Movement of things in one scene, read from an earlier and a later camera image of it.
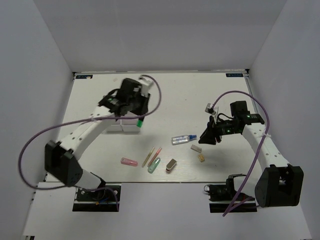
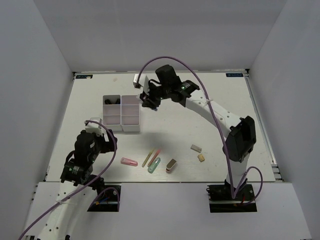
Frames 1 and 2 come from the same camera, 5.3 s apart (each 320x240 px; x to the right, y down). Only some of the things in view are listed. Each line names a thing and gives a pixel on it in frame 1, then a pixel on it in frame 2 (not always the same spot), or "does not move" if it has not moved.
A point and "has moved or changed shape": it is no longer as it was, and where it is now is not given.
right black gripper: [212, 132] → [147, 99]
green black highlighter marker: [140, 122] has moved or changed shape
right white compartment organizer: [130, 125] does not move
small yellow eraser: [201, 157] does not move
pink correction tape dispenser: [126, 161] does not move
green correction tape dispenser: [154, 165] does not move
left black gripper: [144, 108] → [108, 146]
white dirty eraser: [196, 148] does not move
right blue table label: [234, 75] does not move
